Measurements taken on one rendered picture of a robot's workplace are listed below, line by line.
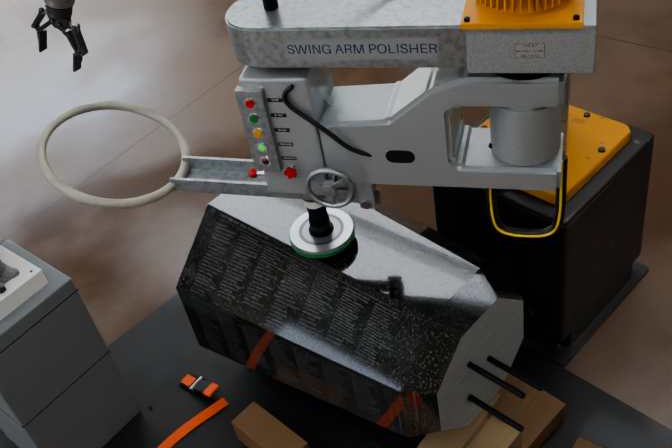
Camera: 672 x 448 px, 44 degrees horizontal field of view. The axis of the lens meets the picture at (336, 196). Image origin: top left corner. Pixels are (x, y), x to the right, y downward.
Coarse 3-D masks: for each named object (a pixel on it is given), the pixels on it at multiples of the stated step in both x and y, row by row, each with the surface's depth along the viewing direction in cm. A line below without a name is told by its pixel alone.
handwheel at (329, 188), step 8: (320, 168) 233; (328, 168) 232; (312, 176) 234; (336, 176) 240; (344, 176) 232; (320, 184) 236; (328, 184) 235; (336, 184) 235; (352, 184) 233; (312, 192) 239; (328, 192) 236; (352, 192) 235; (320, 200) 241; (344, 200) 238
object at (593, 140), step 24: (576, 120) 312; (600, 120) 309; (576, 144) 301; (600, 144) 299; (624, 144) 301; (576, 168) 291; (600, 168) 294; (528, 192) 290; (552, 192) 283; (576, 192) 287
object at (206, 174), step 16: (192, 160) 272; (208, 160) 270; (224, 160) 268; (240, 160) 267; (192, 176) 271; (208, 176) 270; (224, 176) 269; (240, 176) 267; (208, 192) 264; (224, 192) 262; (240, 192) 260; (256, 192) 259; (336, 192) 250; (368, 208) 247
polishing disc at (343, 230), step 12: (300, 216) 278; (336, 216) 275; (348, 216) 274; (300, 228) 273; (336, 228) 271; (348, 228) 270; (300, 240) 269; (312, 240) 268; (324, 240) 267; (336, 240) 266; (348, 240) 267; (312, 252) 264; (324, 252) 264
